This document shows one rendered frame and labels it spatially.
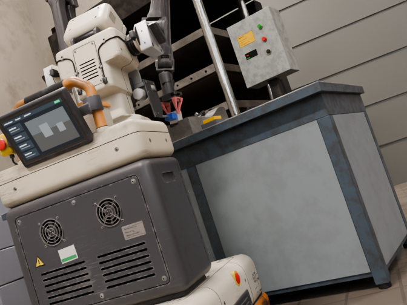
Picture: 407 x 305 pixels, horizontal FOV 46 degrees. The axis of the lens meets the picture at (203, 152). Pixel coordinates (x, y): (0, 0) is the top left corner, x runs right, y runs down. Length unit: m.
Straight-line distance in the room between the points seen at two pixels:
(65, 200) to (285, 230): 0.91
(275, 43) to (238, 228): 1.26
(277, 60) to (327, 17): 2.80
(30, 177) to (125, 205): 0.33
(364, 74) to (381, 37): 0.42
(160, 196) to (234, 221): 0.76
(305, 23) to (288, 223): 3.93
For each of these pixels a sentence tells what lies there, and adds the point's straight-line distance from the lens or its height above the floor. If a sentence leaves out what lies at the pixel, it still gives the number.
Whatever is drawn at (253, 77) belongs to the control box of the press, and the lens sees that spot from 2.97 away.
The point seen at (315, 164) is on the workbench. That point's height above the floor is 0.51.
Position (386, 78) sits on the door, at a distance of 5.53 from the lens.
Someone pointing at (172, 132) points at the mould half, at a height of 0.85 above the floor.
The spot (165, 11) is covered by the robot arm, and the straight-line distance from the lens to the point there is 2.30.
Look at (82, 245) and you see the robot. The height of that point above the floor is 0.50.
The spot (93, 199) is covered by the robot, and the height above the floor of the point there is 0.62.
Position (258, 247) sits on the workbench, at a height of 0.26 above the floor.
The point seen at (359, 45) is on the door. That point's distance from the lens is 5.58.
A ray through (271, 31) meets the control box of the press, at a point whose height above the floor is 1.32.
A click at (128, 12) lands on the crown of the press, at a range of 3.33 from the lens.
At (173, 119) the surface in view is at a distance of 2.20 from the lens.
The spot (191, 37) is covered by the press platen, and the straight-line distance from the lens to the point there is 3.17.
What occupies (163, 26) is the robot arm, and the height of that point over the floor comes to 1.22.
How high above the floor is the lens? 0.53
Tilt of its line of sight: 5 degrees up
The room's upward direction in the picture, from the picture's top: 18 degrees counter-clockwise
